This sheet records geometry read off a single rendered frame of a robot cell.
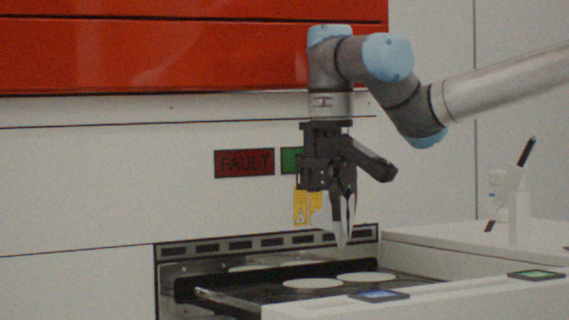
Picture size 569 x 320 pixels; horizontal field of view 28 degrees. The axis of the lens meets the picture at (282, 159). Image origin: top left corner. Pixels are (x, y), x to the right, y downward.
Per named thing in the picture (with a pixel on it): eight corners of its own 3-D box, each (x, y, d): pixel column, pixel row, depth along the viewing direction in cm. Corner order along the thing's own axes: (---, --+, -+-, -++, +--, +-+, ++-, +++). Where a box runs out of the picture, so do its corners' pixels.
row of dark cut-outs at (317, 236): (155, 260, 191) (155, 245, 191) (373, 238, 214) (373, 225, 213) (156, 260, 191) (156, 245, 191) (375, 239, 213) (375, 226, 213)
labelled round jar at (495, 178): (481, 220, 223) (480, 172, 223) (508, 218, 227) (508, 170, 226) (506, 224, 217) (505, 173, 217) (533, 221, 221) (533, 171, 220)
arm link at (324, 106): (360, 92, 193) (341, 92, 185) (361, 120, 193) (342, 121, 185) (318, 93, 196) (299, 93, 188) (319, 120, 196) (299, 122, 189)
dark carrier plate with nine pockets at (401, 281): (203, 292, 191) (203, 288, 191) (374, 272, 208) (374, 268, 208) (315, 324, 161) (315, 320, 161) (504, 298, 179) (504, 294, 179)
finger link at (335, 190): (338, 219, 192) (337, 166, 191) (348, 219, 191) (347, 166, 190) (327, 222, 187) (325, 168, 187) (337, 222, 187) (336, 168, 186)
